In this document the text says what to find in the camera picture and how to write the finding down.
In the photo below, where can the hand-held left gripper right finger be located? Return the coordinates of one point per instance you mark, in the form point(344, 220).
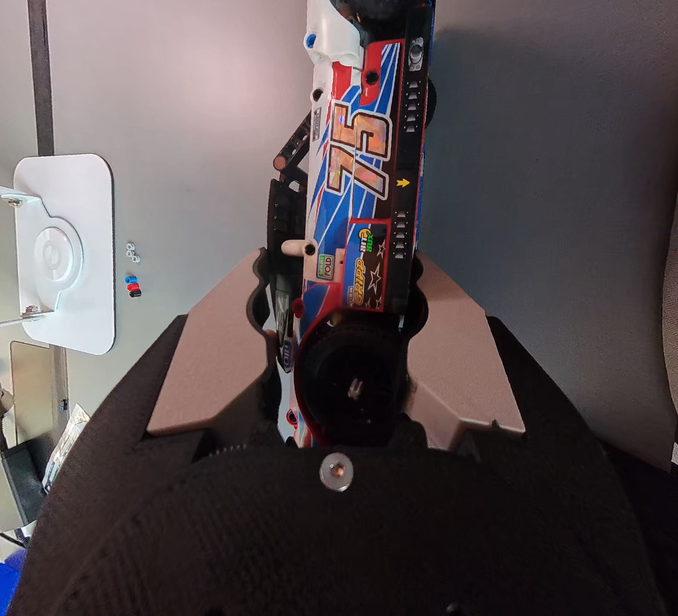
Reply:
point(461, 362)

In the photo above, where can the brick-built toy race car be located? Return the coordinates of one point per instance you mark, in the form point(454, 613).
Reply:
point(365, 176)

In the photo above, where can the blue plastic object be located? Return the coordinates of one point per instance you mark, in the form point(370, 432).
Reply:
point(10, 573)

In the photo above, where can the shiny sticker sheet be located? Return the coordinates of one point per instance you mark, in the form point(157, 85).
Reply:
point(66, 441)

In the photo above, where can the person's left hand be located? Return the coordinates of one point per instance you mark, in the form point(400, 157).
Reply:
point(272, 335)

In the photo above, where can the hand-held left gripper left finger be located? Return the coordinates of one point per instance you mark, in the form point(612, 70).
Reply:
point(212, 362)

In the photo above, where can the grey desk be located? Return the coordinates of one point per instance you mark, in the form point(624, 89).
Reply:
point(185, 70)

